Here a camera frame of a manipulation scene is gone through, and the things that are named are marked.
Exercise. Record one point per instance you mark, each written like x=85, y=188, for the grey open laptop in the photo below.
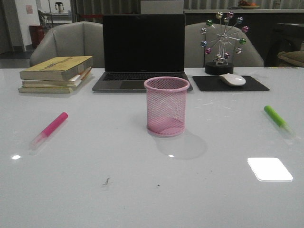
x=138, y=47

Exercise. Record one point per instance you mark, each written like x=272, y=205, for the middle cream book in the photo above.
x=73, y=82

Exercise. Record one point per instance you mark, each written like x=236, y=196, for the green highlighter pen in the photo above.
x=279, y=121

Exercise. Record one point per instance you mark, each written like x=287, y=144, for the yellow book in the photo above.
x=46, y=90
x=57, y=68

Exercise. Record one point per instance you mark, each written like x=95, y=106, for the white computer mouse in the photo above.
x=232, y=79

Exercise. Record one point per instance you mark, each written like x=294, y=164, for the ferris wheel desk ornament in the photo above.
x=221, y=41

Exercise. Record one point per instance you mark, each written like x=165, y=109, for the grey armchair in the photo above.
x=74, y=39
x=194, y=53

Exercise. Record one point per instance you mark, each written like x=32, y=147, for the pink mesh pen holder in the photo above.
x=166, y=105

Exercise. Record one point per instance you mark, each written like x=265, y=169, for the pink highlighter pen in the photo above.
x=44, y=134

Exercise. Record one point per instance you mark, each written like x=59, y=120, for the fruit bowl on counter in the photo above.
x=244, y=4

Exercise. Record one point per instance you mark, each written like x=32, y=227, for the black mouse pad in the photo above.
x=214, y=84

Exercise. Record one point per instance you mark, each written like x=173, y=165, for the top yellow book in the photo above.
x=57, y=68

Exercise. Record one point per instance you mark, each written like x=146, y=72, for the beige cushion at right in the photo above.
x=294, y=58

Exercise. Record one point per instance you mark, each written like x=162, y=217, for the right grey armchair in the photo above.
x=194, y=53

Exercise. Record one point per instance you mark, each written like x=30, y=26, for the left grey armchair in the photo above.
x=74, y=39

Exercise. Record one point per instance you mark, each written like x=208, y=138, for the red bin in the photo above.
x=37, y=34

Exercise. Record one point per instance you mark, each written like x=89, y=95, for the bottom yellow book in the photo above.
x=46, y=90

